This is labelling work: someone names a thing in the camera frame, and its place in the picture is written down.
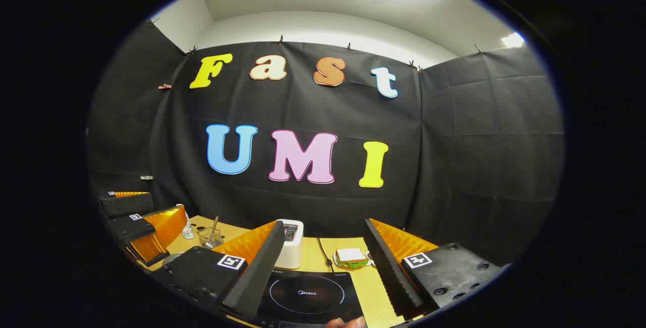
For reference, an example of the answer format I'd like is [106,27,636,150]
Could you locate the row of dark backdrop clips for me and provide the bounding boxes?
[149,18,482,72]

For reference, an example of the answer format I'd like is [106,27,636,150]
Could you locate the white toaster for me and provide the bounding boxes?
[275,219,304,270]

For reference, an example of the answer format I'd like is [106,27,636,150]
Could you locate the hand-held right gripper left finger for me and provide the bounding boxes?
[161,220,286,321]

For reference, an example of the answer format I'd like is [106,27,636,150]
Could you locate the white green-label bottle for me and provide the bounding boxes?
[176,203,196,240]

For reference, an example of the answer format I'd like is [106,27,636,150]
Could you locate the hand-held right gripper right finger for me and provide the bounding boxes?
[364,218,505,319]

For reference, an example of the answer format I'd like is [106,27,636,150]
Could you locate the black induction cooktop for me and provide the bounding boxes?
[255,269,365,327]

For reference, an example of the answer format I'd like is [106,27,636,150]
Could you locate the sandwich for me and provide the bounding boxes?
[336,248,367,268]

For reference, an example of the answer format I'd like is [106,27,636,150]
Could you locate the wire utensil basket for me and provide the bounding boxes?
[197,226,224,249]

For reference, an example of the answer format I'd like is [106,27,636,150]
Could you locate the black power cable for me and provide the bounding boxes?
[317,237,335,273]

